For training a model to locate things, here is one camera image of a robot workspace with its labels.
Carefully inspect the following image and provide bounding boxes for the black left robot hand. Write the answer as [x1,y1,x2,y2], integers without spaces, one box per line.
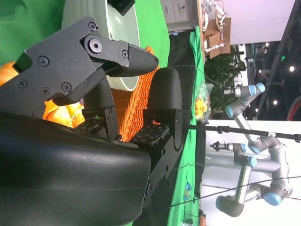
[107,0,136,16]

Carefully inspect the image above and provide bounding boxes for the green tablecloth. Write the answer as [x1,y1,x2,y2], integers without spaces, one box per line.
[0,0,207,226]

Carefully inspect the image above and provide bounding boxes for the orange wicker basket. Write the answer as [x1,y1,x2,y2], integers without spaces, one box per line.
[110,46,165,143]

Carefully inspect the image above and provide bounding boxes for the black tripod rod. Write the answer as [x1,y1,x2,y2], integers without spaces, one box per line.
[188,124,301,142]

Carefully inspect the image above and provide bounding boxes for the brown cardboard box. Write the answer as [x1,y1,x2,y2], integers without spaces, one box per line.
[206,17,232,59]

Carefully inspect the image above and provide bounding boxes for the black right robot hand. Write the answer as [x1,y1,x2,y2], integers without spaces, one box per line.
[0,16,189,226]

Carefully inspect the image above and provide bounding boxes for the green leafy plant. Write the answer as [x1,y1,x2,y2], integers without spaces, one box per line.
[204,44,247,113]

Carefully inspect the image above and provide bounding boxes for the clear bag yellow toys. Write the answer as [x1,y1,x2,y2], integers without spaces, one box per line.
[193,81,214,123]

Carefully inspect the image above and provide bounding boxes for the grey round bowl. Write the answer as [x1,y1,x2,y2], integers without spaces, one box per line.
[61,0,141,92]

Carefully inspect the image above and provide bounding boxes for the white drawer cabinet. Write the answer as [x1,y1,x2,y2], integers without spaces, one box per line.
[161,0,198,32]

